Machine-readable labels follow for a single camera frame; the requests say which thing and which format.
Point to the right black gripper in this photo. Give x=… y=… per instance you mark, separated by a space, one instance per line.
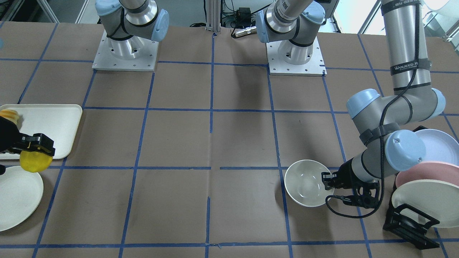
x=8 y=134

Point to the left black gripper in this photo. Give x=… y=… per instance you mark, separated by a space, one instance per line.
x=344 y=175

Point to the yellow lemon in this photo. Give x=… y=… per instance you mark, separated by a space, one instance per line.
x=34 y=161

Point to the cream bowl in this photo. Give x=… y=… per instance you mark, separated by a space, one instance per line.
x=303 y=183

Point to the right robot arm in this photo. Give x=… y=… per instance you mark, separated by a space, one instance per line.
x=74 y=60

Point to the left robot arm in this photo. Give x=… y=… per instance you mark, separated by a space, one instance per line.
x=377 y=118

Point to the cream rectangular tray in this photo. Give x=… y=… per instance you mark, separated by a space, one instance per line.
x=57 y=121

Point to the sliced yellow bread loaf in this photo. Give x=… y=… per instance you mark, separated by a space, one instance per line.
x=11 y=115

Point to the cream round plate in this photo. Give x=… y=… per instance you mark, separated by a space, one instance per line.
x=20 y=194

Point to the black dish rack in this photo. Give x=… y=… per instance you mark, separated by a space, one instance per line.
x=406 y=221

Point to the pink plate in rack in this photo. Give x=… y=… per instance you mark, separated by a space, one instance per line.
x=430 y=170

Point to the cream plate in rack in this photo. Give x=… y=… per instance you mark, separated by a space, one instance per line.
x=435 y=198

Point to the light blue plate in rack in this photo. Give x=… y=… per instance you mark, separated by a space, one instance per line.
x=440 y=146

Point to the silver cylinder connector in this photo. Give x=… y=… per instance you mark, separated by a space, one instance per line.
x=244 y=32

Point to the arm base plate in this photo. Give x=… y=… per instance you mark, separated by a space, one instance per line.
x=287 y=59
x=134 y=54

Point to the aluminium frame post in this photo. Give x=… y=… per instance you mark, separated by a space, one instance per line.
x=213 y=15

